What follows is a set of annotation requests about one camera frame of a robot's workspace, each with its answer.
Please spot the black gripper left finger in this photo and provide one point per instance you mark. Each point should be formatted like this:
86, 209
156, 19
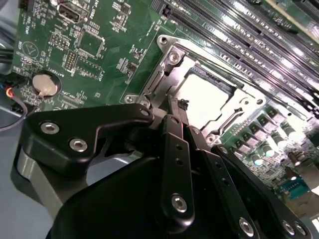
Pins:
57, 142

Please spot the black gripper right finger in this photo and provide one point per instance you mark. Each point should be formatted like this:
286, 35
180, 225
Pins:
239, 189

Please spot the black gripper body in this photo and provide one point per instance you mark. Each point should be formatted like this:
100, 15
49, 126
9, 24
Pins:
112, 211

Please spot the metal socket cover frame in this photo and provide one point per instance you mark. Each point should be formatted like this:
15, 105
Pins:
239, 95

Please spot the silver CPU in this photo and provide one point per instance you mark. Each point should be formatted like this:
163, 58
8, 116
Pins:
207, 99

